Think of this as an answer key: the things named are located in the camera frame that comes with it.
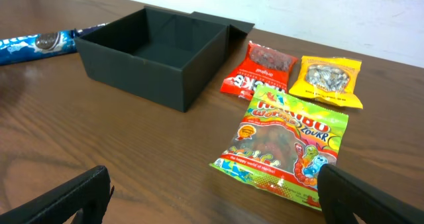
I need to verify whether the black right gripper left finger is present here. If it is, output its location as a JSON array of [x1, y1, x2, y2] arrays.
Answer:
[[1, 166, 114, 224]]

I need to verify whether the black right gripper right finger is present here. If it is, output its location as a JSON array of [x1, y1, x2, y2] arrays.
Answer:
[[317, 164, 423, 224]]

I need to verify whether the green Haribo worms bag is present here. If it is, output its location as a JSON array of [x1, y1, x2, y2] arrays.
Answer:
[[211, 85, 348, 209]]

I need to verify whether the yellow Hacks candy bag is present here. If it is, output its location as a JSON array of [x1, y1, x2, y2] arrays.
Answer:
[[289, 56, 363, 109]]

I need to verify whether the red Hacks candy bag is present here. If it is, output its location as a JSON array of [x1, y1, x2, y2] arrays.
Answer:
[[220, 42, 298, 100]]

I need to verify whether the blue Oreo cookie pack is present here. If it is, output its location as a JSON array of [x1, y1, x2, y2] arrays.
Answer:
[[1, 23, 107, 65]]

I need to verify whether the black open box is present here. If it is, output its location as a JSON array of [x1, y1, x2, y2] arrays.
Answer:
[[74, 7, 254, 112]]

